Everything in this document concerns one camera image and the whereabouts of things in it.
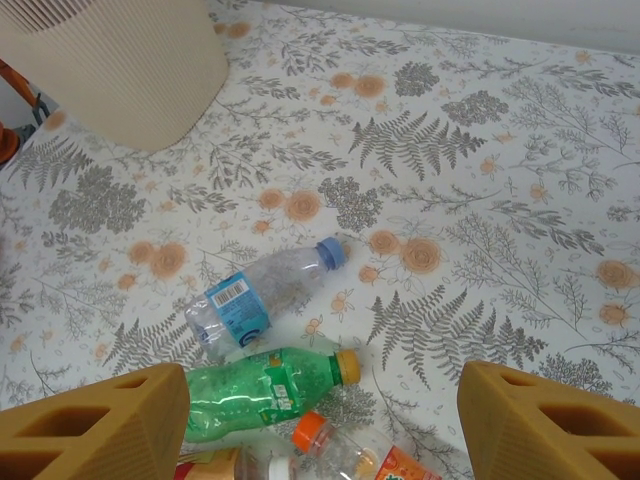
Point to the clear bottle orange cap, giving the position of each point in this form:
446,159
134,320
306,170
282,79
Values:
350,450

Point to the red label tea bottle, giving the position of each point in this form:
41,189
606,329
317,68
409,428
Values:
210,470

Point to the large green bottle yellow cap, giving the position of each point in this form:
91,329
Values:
240,395

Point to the floral patterned tablecloth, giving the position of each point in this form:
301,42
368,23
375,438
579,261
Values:
450,200

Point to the clear bottle light blue cap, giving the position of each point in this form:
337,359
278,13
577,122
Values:
240,305

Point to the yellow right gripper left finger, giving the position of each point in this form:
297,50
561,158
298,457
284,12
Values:
100,430

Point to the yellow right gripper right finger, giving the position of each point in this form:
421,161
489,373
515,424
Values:
550,430

